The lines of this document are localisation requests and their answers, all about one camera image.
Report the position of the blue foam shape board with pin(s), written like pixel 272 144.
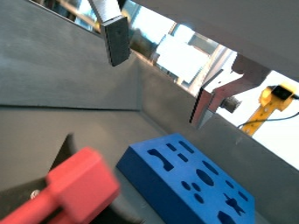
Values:
pixel 187 189

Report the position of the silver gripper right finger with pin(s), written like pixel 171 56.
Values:
pixel 211 99

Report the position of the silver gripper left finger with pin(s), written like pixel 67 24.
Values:
pixel 113 30

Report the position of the yellow camera stand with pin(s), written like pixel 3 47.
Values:
pixel 275 98

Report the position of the red three prong object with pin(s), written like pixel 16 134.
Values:
pixel 81 187

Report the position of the black curved fixture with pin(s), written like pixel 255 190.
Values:
pixel 15 196

